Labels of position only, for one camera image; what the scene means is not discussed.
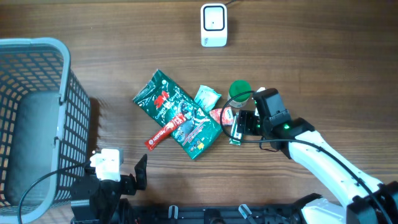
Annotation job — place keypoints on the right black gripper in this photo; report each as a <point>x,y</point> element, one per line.
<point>245,121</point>

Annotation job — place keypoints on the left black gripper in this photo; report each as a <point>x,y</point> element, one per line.
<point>130,186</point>

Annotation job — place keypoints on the green white small box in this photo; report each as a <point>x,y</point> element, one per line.
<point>236,136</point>

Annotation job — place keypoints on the red orange candy packet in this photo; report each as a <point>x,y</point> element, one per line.
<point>227,117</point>

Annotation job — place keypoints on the red Nescafe stick sachet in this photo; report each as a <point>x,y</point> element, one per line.
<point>166,131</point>

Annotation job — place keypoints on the green lid jar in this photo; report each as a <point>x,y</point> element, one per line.
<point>240,91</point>

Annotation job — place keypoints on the teal wet wipes packet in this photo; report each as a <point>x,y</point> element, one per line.
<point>206,98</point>

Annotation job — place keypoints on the green 3M gloves bag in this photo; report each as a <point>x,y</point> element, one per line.
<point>162,99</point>

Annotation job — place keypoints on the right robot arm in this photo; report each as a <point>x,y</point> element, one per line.
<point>362,198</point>

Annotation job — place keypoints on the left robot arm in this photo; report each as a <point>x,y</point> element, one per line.
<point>100,201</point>

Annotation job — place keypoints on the white barcode scanner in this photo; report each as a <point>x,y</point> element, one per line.
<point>214,25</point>

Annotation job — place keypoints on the grey plastic basket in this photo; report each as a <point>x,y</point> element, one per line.
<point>45,122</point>

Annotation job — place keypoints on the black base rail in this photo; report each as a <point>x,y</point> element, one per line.
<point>266,214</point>

